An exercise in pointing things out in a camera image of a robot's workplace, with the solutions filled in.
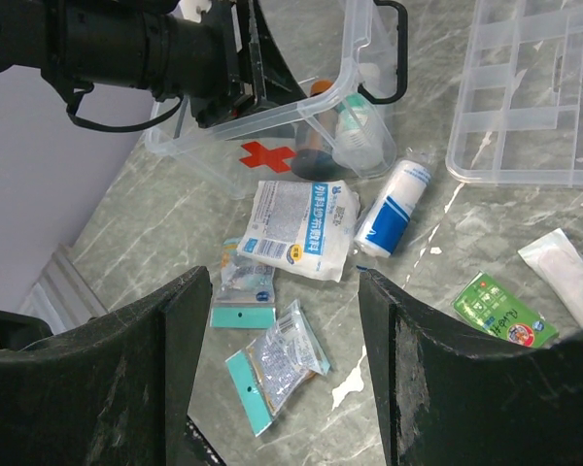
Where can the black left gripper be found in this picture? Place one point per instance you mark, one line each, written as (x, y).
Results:
(76, 45)

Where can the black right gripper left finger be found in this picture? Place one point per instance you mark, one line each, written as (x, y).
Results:
(113, 391)

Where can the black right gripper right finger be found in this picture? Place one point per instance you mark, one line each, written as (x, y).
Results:
(447, 394)

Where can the clear plastic medicine box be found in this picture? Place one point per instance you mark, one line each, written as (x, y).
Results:
(361, 46)

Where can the brown syrup bottle orange cap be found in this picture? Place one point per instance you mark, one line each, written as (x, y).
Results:
(313, 159)

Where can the white plastic medicine bottle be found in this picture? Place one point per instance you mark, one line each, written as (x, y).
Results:
(358, 135)

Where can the white gauze dressing packet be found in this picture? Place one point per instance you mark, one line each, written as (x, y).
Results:
(304, 229)

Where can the clear bandage bag teal header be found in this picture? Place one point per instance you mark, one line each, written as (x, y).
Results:
(267, 371)

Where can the green ointment sachet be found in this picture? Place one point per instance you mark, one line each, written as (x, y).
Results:
(488, 307)

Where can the white swab packet lower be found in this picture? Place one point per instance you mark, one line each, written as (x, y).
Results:
(558, 263)

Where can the clear divider tray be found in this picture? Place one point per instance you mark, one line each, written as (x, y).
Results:
(519, 116)

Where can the aluminium frame rail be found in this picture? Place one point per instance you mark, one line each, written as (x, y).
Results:
(61, 297)

